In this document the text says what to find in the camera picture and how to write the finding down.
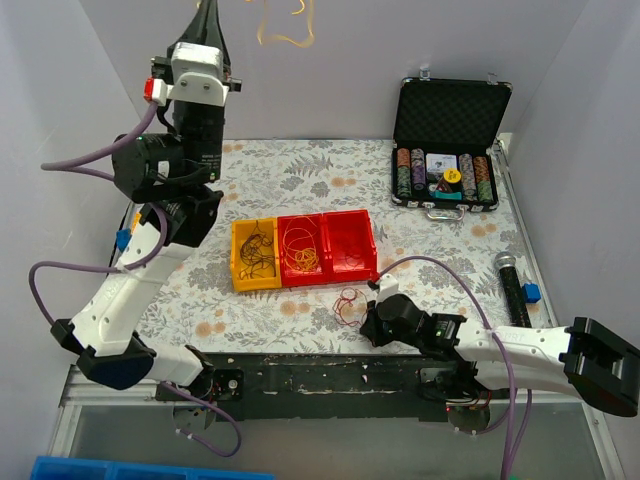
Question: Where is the red wire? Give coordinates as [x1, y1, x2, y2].
[332, 287, 366, 329]

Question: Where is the red double plastic bin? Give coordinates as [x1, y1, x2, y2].
[277, 209, 378, 287]

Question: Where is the yellow wire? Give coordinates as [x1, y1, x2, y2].
[281, 216, 323, 275]

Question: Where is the yellow plastic bin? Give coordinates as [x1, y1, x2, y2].
[230, 217, 282, 292]

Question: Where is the black wire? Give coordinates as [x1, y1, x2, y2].
[238, 219, 277, 281]

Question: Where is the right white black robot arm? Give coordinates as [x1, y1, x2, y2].
[360, 294, 639, 417]

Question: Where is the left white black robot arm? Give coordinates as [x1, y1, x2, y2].
[51, 1, 241, 400]

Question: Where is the black microphone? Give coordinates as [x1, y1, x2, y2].
[494, 252, 532, 328]

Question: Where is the small blue toy block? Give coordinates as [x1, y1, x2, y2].
[522, 283, 542, 304]

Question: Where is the yellow round dealer button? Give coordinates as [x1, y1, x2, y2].
[443, 168, 462, 184]

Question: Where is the white card deck box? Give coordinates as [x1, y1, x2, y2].
[425, 153, 457, 174]

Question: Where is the blue green toy block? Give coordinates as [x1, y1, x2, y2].
[115, 229, 131, 252]

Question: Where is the black poker chip case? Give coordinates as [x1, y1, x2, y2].
[391, 77, 513, 221]

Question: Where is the blue plastic tray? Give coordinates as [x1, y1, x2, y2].
[30, 456, 275, 480]

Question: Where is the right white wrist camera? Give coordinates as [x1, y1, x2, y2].
[376, 273, 399, 303]

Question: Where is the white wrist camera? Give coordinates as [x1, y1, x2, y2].
[168, 42, 229, 107]
[376, 273, 399, 303]

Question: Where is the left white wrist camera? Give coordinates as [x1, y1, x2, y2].
[168, 42, 229, 107]

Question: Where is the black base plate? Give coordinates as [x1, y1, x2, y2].
[154, 351, 516, 422]

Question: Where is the aluminium frame rail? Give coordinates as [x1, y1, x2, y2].
[47, 364, 166, 456]

